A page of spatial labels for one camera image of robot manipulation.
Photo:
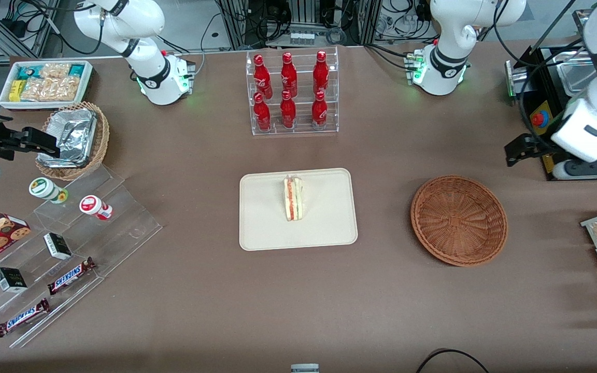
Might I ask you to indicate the silver foil containers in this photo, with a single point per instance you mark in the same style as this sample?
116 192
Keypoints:
73 132

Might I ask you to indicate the round shallow brown wicker basket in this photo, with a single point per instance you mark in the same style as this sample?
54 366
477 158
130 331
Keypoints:
459 220

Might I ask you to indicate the red lid white cup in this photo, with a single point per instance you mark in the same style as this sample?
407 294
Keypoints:
93 205

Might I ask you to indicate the teal snack pack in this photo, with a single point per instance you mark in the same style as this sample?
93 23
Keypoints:
27 72
76 70

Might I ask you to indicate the stainless steel pan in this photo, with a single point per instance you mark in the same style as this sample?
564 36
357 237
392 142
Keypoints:
576 77

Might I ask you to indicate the black machine with yellow panel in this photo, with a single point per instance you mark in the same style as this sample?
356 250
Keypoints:
542 111

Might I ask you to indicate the white power strip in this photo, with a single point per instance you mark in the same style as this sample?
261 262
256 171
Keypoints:
301 38

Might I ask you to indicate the grey metal object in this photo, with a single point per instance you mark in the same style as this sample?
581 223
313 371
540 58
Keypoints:
304 368

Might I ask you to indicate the aluminium equipment frame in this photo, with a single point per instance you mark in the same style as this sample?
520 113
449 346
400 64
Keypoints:
306 13

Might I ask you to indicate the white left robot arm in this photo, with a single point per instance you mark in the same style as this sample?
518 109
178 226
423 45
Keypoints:
446 46

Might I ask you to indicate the Snickers chocolate bar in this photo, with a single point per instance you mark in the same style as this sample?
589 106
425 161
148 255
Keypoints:
70 276
21 317

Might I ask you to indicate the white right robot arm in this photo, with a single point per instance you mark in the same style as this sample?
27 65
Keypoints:
148 77

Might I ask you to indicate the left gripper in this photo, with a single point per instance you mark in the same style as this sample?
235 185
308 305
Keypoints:
540 145

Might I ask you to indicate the green lid white cup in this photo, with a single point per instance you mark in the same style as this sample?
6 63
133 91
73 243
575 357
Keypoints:
44 188

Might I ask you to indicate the white rectangular snack bin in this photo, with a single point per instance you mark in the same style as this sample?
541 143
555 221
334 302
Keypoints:
87 85

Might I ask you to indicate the silver box with green light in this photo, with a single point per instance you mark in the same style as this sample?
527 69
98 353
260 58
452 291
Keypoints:
519 80

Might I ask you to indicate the small clear snack bag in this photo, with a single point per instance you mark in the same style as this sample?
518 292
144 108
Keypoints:
55 70

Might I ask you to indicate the red cola bottle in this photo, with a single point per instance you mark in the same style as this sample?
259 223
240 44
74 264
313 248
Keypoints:
262 115
321 76
262 80
319 113
288 77
288 113

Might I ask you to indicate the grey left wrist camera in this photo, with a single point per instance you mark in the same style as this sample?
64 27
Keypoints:
583 168

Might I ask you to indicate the clear acrylic stepped shelf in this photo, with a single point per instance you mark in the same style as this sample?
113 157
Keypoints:
122 228

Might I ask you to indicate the small black box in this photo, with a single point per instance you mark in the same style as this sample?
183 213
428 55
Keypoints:
11 280
57 246

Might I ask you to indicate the deep tan wicker basket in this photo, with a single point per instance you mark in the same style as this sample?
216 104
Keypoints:
102 140

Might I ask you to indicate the glass food display case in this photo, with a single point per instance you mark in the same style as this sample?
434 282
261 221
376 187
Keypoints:
579 18

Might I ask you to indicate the cream rectangular tray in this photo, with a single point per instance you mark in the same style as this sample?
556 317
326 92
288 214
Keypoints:
324 217

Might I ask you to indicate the large clear snack bag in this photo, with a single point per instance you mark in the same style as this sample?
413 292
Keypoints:
50 89

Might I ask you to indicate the yellow snack pack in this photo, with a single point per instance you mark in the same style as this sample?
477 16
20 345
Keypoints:
16 90

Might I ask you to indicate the triangular sandwich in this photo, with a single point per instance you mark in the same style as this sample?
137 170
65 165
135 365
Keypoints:
293 199

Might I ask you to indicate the clear acrylic bottle rack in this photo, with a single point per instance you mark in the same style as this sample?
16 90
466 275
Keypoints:
303 111

